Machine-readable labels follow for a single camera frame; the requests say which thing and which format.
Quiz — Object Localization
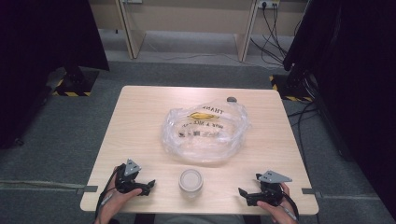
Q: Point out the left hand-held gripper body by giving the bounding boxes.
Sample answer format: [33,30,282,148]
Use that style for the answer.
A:
[115,159,148,196]

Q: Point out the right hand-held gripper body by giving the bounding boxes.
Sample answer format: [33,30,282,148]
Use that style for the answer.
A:
[255,170,293,207]

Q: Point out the clear plastic bag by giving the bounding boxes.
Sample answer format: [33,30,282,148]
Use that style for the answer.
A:
[160,98,252,165]

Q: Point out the person's right hand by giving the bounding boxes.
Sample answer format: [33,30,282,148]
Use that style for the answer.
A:
[256,181,299,224]

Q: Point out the person's left hand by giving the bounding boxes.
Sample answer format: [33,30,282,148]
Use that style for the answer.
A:
[93,166,143,224]

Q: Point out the grey floor tape strip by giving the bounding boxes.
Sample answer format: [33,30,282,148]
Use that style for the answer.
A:
[76,185,99,196]
[301,187,324,199]

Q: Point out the black stand base striped tape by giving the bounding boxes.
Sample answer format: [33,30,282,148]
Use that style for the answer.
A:
[50,65,101,98]
[268,74,314,104]

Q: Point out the black curtain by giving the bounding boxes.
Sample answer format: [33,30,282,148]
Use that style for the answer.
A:
[0,0,110,149]
[282,0,396,220]

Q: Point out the beige wooden desk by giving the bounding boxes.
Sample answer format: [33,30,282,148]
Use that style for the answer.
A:
[88,0,310,63]

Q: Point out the white power strip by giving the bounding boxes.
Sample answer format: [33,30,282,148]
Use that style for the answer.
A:
[257,0,281,9]

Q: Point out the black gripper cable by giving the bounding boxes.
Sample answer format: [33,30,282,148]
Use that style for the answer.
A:
[94,170,119,222]
[281,191,301,222]

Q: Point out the black floor cables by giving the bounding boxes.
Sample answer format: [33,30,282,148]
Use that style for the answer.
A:
[287,101,319,175]

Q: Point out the bundle of black cables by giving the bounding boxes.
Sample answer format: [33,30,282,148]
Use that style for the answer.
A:
[249,3,301,68]

